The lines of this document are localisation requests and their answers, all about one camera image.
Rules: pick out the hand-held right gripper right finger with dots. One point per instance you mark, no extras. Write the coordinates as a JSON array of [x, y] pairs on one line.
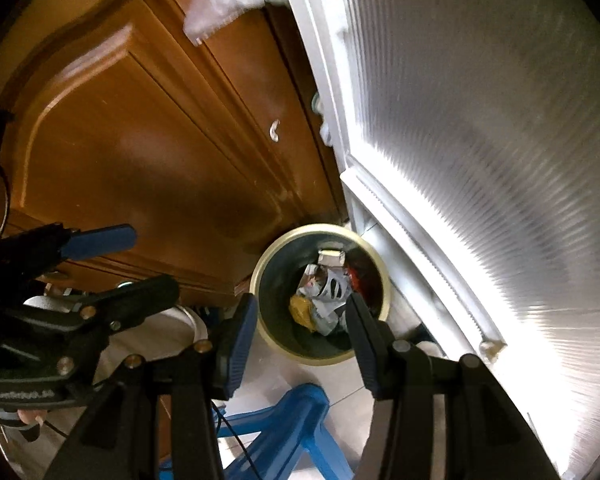
[[362, 340]]

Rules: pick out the small brown box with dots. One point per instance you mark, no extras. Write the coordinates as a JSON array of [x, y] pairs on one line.
[[330, 256]]

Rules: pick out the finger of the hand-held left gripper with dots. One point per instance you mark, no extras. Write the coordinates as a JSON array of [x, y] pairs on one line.
[[145, 292], [100, 242]]

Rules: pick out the person's left hand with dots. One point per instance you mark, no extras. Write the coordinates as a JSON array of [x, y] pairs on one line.
[[30, 416]]

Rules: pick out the blue plastic stool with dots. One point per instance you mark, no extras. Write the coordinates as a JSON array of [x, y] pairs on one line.
[[285, 425]]

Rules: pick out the white round bucket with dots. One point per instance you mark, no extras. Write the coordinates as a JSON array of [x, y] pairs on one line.
[[187, 322]]

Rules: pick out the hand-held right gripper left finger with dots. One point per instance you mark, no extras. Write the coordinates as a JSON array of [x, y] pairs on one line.
[[237, 345]]

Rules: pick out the yellow brown wrapper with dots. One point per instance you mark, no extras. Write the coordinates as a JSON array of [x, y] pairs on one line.
[[302, 310]]

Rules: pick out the brown wooden cabinet door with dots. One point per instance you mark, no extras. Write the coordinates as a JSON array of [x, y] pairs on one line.
[[130, 135]]

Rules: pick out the round trash bin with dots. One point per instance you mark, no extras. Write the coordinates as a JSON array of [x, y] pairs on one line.
[[275, 287]]

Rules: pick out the printed newspaper bag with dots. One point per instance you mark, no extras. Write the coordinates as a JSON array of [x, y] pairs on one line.
[[330, 285]]

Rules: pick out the red snack packet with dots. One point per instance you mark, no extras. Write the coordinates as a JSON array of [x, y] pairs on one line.
[[358, 274]]

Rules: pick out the white ribbed panel door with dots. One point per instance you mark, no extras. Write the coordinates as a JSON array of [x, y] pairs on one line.
[[480, 160]]

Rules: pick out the white plastic bag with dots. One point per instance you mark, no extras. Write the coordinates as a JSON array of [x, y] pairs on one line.
[[215, 0]]

